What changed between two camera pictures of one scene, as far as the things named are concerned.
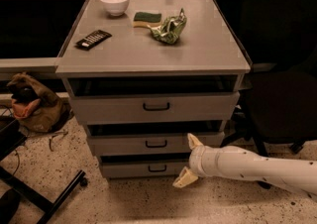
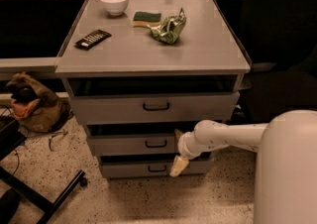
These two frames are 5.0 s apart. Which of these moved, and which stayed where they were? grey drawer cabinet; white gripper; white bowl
Moved: white gripper
Stayed: white bowl; grey drawer cabinet
